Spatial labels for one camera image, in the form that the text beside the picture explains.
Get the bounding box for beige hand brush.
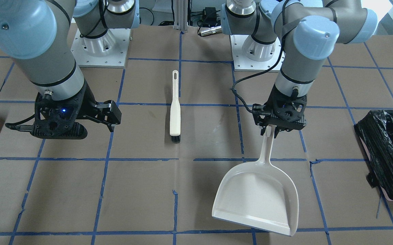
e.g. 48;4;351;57
169;70;181;143

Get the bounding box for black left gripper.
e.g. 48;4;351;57
253;86;307;138

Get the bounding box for bin with black bag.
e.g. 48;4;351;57
354;110;393;201

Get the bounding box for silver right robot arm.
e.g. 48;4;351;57
0;0;140;140

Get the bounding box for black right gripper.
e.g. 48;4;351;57
30;81;122;140

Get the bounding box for aluminium frame post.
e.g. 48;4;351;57
173;0;190;33

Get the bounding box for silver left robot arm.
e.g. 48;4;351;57
220;0;378;134

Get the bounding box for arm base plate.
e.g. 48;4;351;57
230;35;281;72
71;29;132;68

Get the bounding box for beige plastic dustpan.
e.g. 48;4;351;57
212;125;299;236

